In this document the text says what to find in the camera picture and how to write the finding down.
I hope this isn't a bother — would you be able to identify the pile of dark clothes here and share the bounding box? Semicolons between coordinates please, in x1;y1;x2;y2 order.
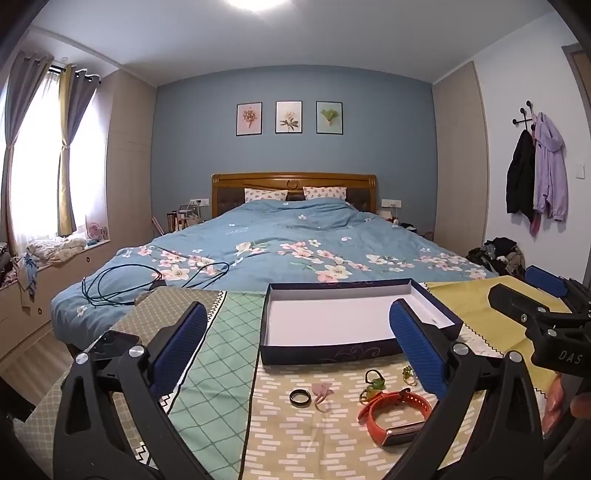
466;237;527;280

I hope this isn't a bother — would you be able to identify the wooden headboard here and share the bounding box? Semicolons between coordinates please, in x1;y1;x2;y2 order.
212;173;378;220

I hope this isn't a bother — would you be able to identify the black wall coat rack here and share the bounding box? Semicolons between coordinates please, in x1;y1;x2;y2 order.
512;102;548;136

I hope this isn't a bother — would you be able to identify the white patterned pillow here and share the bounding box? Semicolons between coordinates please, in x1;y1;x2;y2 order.
244;188;289;203
302;186;348;201

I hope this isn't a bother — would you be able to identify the framed white flower picture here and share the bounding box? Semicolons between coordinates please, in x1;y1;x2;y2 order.
276;100;303;134

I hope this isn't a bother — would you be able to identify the black jacket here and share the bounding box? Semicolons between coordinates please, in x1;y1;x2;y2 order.
505;129;537;215

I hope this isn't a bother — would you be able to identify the group of cosmetic bottles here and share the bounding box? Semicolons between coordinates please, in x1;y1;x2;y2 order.
167;203;206;232

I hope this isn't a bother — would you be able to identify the patchwork patterned cloth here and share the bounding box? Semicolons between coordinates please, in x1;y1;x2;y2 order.
14;276;573;480

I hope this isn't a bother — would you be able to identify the ceiling light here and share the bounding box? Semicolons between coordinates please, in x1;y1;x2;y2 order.
222;0;296;12

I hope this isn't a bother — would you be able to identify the smartphone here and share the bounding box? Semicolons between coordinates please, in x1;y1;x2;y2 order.
76;330;141;365

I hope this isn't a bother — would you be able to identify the black cable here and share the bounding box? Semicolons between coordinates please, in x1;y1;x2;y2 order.
82;247;230;308

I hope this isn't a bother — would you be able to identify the dark blue shallow cardboard box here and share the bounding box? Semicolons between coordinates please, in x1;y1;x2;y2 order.
259;278;464;366

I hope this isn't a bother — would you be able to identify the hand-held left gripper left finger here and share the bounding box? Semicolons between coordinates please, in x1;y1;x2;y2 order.
53;301;208;480

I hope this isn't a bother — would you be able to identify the blue floral duvet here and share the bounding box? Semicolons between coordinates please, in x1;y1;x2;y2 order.
50;199;502;344

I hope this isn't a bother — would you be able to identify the grey and yellow curtain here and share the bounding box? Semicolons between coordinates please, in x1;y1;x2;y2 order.
56;65;101;237
0;50;55;245

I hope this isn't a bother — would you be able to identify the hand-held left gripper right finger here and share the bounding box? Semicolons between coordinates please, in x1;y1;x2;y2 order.
389;298;548;480

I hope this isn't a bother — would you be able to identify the purple jacket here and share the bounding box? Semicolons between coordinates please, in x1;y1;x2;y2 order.
531;112;568;223

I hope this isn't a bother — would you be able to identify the orange smart watch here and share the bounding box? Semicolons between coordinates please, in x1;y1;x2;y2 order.
358;389;432;448

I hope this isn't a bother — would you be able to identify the person's right hand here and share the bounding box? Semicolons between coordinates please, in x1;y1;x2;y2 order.
541;373;591;435

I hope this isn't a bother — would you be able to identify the heap of light clothes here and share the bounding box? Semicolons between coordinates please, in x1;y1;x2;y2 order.
25;235;88;267

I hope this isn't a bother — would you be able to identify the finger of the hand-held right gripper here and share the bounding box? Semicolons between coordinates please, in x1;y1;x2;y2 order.
525;265;591;318
488;283;574;329

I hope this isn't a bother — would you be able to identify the framed green leaf picture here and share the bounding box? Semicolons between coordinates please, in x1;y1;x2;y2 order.
316;101;345;135

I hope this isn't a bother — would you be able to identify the beige wardrobe panel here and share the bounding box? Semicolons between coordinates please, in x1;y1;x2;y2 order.
105;69;158;245
431;61;490;257

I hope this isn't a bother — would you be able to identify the blue hanging cloth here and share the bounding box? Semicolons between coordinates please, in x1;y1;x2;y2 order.
18;256;40;296

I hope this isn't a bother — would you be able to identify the framed pink flower picture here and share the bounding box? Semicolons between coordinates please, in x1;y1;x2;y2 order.
236;102;263;136

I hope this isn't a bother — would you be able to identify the wooden window bench cabinet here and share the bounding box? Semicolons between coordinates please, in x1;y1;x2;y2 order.
0;240;114;361

